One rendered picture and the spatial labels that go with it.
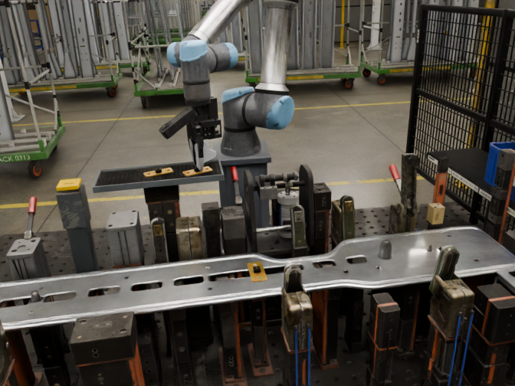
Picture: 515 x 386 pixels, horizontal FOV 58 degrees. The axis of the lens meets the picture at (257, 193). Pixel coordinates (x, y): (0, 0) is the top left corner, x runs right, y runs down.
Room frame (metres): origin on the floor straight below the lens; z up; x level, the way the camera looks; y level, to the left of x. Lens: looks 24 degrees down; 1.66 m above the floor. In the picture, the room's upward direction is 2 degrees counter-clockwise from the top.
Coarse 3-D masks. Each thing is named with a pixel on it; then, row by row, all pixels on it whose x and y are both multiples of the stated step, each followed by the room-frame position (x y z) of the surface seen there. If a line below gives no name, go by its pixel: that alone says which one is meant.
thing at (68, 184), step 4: (64, 180) 1.28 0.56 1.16; (68, 180) 1.28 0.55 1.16; (72, 180) 1.28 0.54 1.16; (76, 180) 1.27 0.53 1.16; (80, 180) 1.28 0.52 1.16; (60, 184) 1.25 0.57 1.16; (64, 184) 1.25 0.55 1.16; (68, 184) 1.25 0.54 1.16; (72, 184) 1.25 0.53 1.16; (76, 184) 1.24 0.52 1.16; (56, 188) 1.23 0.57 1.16; (60, 188) 1.23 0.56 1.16; (64, 188) 1.23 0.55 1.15; (68, 188) 1.23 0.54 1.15; (72, 188) 1.23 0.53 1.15; (76, 188) 1.23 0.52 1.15
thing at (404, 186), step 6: (402, 156) 1.23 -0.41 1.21; (408, 156) 1.23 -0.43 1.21; (414, 156) 1.19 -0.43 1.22; (402, 162) 1.23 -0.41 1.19; (408, 162) 1.22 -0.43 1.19; (414, 162) 1.19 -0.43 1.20; (402, 168) 1.22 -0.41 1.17; (408, 168) 1.22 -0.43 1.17; (414, 168) 1.21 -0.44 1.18; (402, 174) 1.22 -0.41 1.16; (408, 174) 1.22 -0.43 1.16; (414, 174) 1.21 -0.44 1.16; (402, 180) 1.22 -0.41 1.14; (408, 180) 1.22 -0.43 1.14; (414, 180) 1.21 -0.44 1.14; (402, 186) 1.21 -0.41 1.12; (408, 186) 1.21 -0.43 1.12; (414, 186) 1.21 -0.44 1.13; (402, 192) 1.21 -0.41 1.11; (408, 192) 1.21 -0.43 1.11; (414, 192) 1.20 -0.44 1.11; (402, 198) 1.21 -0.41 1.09; (408, 198) 1.21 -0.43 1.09; (414, 198) 1.20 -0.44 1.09; (414, 204) 1.20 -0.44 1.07; (414, 210) 1.20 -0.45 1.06
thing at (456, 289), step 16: (448, 288) 0.84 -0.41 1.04; (464, 288) 0.84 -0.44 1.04; (432, 304) 0.88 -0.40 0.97; (448, 304) 0.82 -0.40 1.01; (464, 304) 0.82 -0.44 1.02; (432, 320) 0.87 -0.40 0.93; (448, 320) 0.81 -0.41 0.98; (464, 320) 0.81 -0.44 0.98; (432, 336) 0.87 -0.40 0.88; (448, 336) 0.81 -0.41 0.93; (464, 336) 0.82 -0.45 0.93; (432, 352) 0.86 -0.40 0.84; (448, 352) 0.82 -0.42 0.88; (464, 352) 0.81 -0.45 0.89; (432, 368) 0.85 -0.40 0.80; (448, 368) 0.82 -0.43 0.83; (416, 384) 0.90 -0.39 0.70; (432, 384) 0.84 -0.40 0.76; (448, 384) 0.81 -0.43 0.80
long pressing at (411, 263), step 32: (224, 256) 1.08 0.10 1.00; (256, 256) 1.07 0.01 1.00; (320, 256) 1.06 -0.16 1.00; (352, 256) 1.05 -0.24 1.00; (416, 256) 1.04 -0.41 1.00; (480, 256) 1.03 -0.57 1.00; (512, 256) 1.02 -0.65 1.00; (0, 288) 0.97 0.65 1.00; (32, 288) 0.97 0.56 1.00; (64, 288) 0.96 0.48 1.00; (96, 288) 0.96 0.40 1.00; (128, 288) 0.95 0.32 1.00; (160, 288) 0.95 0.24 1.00; (192, 288) 0.94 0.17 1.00; (224, 288) 0.93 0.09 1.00; (256, 288) 0.93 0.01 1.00; (320, 288) 0.93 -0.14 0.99; (384, 288) 0.92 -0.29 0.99; (32, 320) 0.84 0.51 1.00; (64, 320) 0.84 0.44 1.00
